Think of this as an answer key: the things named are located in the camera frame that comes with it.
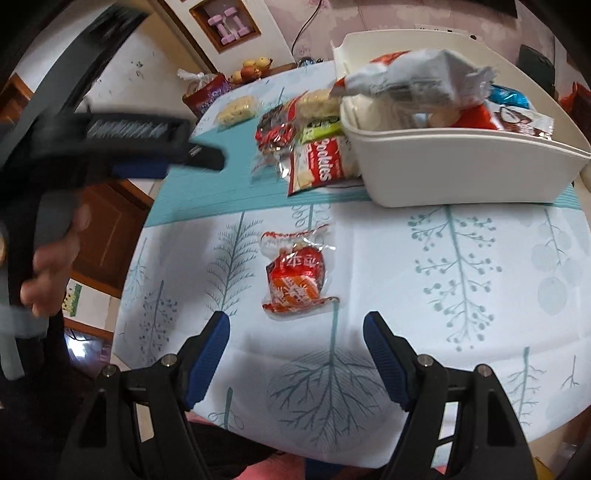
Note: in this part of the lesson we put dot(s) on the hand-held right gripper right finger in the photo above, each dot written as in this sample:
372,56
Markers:
385,360

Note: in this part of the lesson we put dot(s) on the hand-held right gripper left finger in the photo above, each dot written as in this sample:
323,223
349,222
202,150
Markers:
207,360

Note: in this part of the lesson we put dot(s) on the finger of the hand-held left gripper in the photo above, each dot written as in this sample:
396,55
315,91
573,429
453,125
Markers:
203,157

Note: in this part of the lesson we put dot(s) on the rice cracker packet red label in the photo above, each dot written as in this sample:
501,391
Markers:
238,110

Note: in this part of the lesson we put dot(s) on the red candy packet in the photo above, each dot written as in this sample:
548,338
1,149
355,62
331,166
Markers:
274,134

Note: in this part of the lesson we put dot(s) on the red white cookie packet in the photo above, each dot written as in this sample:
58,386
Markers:
318,164

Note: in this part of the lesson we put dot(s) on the green snack packet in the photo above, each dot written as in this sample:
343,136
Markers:
318,128

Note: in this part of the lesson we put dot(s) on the orange red snack packet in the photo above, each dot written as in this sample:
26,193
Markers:
295,277

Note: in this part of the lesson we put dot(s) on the white plastic storage bin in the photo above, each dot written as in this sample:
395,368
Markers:
461,170

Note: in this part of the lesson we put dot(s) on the large white red snack bag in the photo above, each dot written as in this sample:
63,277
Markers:
415,78

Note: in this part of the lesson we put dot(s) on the blue biscuit pack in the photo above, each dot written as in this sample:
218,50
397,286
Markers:
508,99

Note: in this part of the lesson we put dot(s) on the person's left hand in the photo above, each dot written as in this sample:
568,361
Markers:
51,272

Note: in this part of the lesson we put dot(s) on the red gift bag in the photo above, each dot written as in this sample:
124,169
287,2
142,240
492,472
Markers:
207,97

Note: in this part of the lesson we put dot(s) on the fruit bowl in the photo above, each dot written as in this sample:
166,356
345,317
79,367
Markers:
251,70

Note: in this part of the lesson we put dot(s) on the wooden door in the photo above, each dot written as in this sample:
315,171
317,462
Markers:
111,230

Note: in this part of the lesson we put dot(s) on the pink dumbbell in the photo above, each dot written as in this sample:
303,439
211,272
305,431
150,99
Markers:
220,30
238,22

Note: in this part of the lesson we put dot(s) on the wooden wall niche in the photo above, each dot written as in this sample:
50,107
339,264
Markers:
198,18

